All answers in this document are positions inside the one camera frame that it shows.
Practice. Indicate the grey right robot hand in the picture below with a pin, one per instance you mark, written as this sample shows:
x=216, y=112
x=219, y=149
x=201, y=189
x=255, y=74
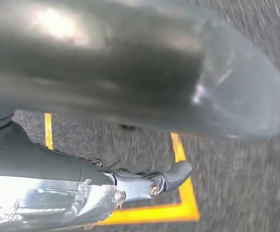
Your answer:
x=106, y=64

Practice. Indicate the yellow floor tape rectangle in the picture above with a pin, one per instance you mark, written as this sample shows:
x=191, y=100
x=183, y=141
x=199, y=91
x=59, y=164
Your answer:
x=186, y=208

